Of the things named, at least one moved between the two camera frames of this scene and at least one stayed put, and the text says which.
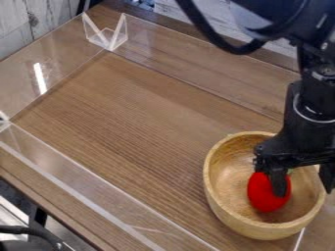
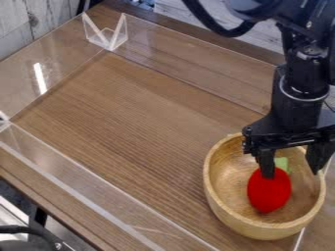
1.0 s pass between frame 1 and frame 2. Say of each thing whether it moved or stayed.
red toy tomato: stayed
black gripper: moved
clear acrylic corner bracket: stayed
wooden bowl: stayed
